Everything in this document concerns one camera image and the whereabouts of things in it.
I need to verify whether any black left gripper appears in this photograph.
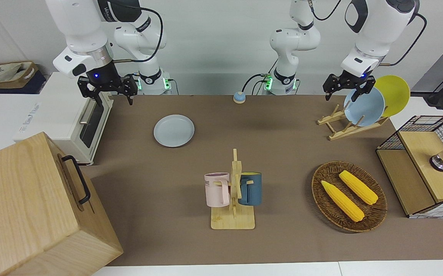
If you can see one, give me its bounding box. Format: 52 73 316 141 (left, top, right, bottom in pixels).
323 72 376 103

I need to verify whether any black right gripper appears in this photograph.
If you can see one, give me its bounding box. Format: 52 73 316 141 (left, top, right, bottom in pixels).
77 73 139 110

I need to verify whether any gray round plate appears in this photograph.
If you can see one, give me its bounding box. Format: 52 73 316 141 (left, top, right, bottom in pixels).
153 115 195 148

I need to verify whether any light blue plate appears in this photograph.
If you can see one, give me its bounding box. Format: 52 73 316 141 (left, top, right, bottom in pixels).
343 87 385 127

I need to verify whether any yellow plate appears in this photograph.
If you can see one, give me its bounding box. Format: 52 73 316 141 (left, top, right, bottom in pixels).
374 75 411 117

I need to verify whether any wooden dish rack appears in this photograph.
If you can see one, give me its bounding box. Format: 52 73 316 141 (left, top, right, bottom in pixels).
317 104 390 141

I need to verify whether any cream toaster oven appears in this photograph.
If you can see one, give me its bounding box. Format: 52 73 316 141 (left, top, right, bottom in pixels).
13 72 114 166

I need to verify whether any yellow corn cob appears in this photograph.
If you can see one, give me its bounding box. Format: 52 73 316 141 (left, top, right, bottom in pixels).
321 180 365 223
339 170 379 205

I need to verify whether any cardboard box with bag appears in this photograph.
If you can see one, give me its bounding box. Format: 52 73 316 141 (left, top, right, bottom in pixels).
0 61 40 91

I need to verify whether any brown wicker basket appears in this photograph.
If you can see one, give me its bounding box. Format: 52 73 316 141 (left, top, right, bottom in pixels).
311 161 388 233

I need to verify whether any dark blue mug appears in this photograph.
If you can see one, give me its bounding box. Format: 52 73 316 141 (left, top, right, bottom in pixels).
238 172 262 206

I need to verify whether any pink mug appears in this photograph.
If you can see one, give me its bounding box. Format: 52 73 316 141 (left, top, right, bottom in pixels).
204 172 231 208

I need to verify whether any wooden drawer cabinet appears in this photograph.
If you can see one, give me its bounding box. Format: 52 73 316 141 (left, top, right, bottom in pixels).
0 131 124 276

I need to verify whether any wooden mug tree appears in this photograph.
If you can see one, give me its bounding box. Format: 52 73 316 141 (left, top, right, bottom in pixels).
211 149 255 230

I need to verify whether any cream oven door handle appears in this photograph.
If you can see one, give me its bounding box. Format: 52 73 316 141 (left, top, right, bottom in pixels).
79 98 96 125

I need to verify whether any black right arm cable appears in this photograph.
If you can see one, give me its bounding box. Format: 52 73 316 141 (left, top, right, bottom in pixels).
106 0 165 64

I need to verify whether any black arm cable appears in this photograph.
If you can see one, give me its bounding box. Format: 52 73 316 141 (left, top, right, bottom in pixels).
379 13 427 67
106 0 165 64

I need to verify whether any black drawer handle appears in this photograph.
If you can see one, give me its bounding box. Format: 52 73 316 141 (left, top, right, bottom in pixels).
61 155 91 205

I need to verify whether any black base cable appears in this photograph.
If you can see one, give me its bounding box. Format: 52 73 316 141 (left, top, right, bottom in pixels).
242 57 277 95

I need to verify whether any wire and wood shelf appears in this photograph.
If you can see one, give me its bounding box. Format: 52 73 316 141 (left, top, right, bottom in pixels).
376 115 443 219

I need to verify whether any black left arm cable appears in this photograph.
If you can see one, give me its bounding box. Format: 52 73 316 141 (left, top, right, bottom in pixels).
379 13 427 67

